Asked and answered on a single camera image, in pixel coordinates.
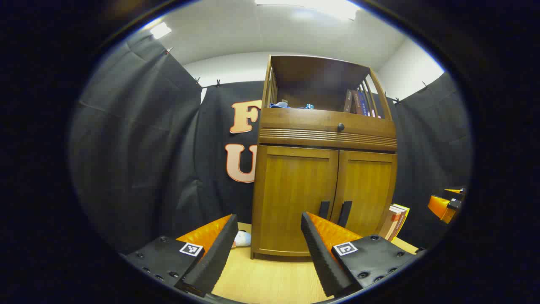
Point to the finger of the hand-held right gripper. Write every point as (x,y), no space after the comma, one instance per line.
(441,207)
(456,192)

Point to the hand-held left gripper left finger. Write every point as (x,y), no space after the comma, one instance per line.
(215,257)

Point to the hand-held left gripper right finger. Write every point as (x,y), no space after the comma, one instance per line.
(320,257)

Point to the wooden cabinet door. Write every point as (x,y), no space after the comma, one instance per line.
(291,190)
(367,185)

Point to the wooden double-door shoe cabinet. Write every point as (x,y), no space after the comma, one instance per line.
(316,71)

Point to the white soft object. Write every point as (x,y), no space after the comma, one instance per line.
(243,239)

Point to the yellow cover paperback book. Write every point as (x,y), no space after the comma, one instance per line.
(403,219)

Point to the orange spine paperback book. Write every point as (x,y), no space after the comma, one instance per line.
(388,223)

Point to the blue hardcover book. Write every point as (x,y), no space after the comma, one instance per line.
(364,105)

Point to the black backdrop cloth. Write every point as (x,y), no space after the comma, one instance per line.
(139,147)

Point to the dark red hardcover book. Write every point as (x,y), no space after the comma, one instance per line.
(356,103)

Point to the wooden drawer with black knob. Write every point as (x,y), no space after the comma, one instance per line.
(295,120)

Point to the brown hardcover book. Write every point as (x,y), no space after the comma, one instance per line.
(348,101)

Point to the blue cloth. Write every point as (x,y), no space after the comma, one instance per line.
(278,105)

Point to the large ceiling light panel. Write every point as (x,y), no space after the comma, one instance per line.
(320,6)

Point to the small ceiling light panel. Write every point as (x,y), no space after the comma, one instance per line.
(160,30)

